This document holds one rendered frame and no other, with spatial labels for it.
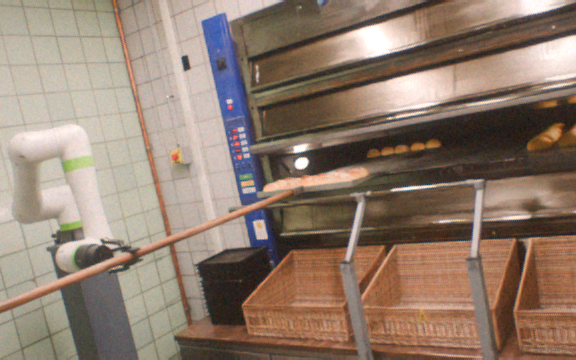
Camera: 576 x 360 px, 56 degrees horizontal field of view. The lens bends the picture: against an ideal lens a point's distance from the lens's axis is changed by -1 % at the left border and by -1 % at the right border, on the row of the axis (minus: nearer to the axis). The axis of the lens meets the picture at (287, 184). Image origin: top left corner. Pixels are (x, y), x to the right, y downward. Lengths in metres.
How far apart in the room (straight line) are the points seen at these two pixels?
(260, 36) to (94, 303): 1.52
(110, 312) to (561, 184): 1.96
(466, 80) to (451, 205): 0.54
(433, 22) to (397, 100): 0.36
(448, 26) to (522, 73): 0.36
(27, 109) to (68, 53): 0.43
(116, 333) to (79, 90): 1.41
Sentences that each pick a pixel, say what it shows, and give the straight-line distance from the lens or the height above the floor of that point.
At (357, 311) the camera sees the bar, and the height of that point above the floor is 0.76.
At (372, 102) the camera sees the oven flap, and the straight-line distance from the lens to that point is 2.57.
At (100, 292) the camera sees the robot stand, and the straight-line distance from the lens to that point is 2.55.
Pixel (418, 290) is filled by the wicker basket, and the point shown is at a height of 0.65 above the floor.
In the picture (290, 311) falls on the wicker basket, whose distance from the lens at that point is 2.46.
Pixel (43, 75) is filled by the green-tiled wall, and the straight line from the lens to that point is 3.21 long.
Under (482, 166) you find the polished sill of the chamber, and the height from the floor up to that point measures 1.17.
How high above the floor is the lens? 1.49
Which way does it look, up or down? 6 degrees down
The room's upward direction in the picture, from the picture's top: 12 degrees counter-clockwise
